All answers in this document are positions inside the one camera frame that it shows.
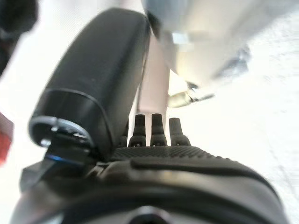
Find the red box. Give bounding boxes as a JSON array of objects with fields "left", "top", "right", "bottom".
[{"left": 0, "top": 112, "right": 14, "bottom": 168}]

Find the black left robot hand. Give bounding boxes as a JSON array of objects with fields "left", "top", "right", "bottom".
[{"left": 8, "top": 7, "right": 291, "bottom": 224}]

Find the dark black object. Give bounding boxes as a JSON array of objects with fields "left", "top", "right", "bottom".
[{"left": 0, "top": 0, "right": 39, "bottom": 77}]

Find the pale pink upright post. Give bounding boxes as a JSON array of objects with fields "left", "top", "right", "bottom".
[{"left": 136, "top": 32, "right": 170, "bottom": 115}]

